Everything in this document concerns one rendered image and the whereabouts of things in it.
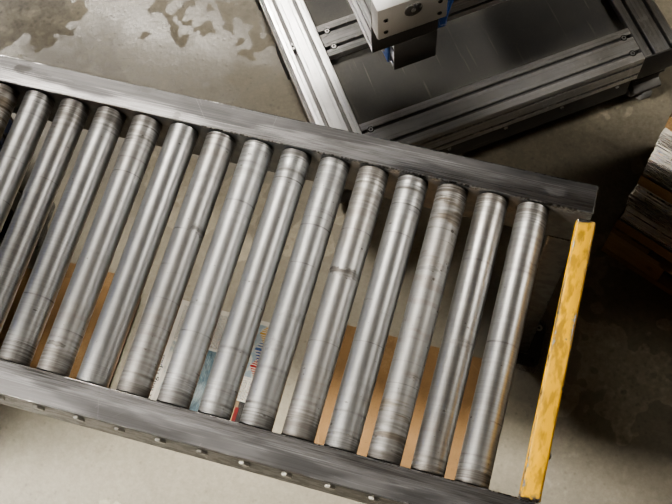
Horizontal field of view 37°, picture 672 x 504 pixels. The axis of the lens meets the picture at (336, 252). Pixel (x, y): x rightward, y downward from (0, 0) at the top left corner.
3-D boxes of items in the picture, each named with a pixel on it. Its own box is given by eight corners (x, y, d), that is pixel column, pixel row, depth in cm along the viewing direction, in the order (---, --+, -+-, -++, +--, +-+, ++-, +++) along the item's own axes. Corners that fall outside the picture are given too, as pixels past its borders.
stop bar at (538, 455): (596, 226, 156) (598, 221, 154) (540, 505, 141) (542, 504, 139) (575, 222, 156) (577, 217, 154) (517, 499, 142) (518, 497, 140)
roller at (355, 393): (434, 182, 164) (422, 167, 160) (360, 466, 148) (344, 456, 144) (407, 182, 167) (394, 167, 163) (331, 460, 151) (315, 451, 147)
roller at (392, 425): (473, 192, 163) (464, 177, 159) (402, 477, 148) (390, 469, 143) (444, 190, 166) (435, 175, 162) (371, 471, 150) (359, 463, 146)
